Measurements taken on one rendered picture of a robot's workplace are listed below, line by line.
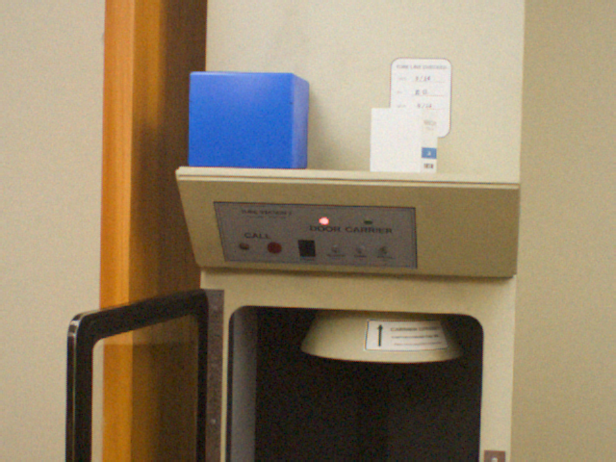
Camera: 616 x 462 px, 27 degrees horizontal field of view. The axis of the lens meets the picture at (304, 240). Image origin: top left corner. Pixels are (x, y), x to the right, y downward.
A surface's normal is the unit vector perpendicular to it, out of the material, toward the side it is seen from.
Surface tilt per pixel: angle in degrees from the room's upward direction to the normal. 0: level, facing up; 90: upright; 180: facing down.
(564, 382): 90
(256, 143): 90
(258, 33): 90
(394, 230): 135
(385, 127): 90
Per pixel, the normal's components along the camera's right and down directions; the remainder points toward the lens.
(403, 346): 0.20, -0.35
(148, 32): 0.99, 0.04
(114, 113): -0.15, 0.05
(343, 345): -0.50, -0.37
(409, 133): -0.39, 0.04
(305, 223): -0.12, 0.74
